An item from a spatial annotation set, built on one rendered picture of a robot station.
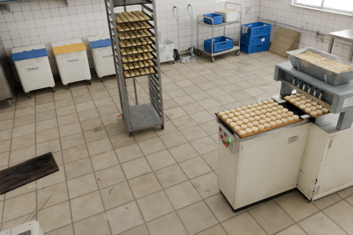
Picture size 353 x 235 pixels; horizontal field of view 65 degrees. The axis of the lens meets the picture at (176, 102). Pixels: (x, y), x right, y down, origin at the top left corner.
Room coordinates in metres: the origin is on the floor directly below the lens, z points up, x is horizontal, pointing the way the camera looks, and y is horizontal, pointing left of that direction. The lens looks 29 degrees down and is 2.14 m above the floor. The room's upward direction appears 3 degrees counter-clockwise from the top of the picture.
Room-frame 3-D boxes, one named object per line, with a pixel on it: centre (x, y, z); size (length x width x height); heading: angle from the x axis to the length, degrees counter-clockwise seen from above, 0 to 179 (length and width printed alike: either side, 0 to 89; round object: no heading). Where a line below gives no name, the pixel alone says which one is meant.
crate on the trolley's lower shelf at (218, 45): (6.10, -1.01, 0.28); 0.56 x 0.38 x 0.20; 122
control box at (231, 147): (1.86, -0.40, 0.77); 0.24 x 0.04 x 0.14; 19
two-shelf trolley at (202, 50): (6.11, -1.02, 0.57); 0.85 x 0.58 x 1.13; 120
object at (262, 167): (1.98, -0.75, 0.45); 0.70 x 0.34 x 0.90; 109
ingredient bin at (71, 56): (4.95, 1.92, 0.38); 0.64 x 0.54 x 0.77; 24
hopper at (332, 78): (2.15, -1.22, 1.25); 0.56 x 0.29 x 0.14; 19
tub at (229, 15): (6.20, -1.17, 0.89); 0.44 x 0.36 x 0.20; 32
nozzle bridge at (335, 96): (2.15, -1.22, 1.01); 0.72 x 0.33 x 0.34; 19
